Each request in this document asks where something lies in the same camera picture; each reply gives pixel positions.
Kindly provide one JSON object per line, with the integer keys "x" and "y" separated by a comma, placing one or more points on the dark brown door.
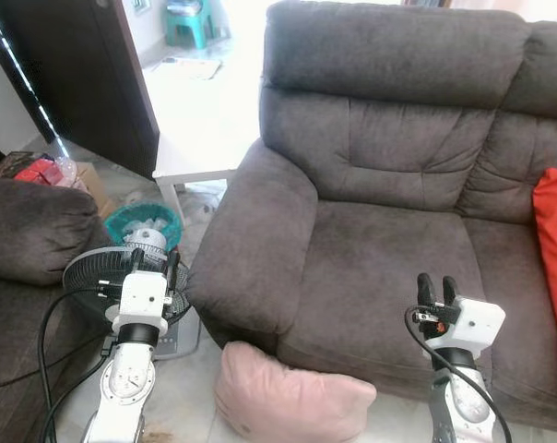
{"x": 85, "y": 74}

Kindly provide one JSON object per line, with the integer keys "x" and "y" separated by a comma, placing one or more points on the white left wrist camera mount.
{"x": 142, "y": 295}

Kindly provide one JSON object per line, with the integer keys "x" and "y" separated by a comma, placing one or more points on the red packages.
{"x": 39, "y": 172}

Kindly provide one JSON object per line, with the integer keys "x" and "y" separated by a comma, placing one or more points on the cardboard box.
{"x": 94, "y": 185}

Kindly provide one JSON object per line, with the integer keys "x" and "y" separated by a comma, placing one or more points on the pink pillow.
{"x": 288, "y": 401}

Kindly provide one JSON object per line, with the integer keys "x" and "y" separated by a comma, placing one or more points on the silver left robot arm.
{"x": 122, "y": 388}

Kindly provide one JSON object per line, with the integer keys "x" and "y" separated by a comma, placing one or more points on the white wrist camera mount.
{"x": 477, "y": 323}
{"x": 142, "y": 295}

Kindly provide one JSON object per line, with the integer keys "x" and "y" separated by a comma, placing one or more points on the patterned floor mat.
{"x": 191, "y": 67}

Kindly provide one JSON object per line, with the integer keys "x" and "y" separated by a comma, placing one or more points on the white side table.
{"x": 200, "y": 148}

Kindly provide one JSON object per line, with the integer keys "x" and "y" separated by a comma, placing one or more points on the dark grey fabric armchair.
{"x": 29, "y": 231}

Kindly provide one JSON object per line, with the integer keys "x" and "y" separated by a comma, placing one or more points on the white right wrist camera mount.
{"x": 477, "y": 323}

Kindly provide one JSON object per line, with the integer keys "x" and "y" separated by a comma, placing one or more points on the dark grey fabric sofa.
{"x": 380, "y": 240}

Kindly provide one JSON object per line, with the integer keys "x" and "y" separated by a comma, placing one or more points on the teal plastic stool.
{"x": 182, "y": 28}

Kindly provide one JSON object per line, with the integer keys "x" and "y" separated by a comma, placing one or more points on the teal plastic basket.
{"x": 122, "y": 221}

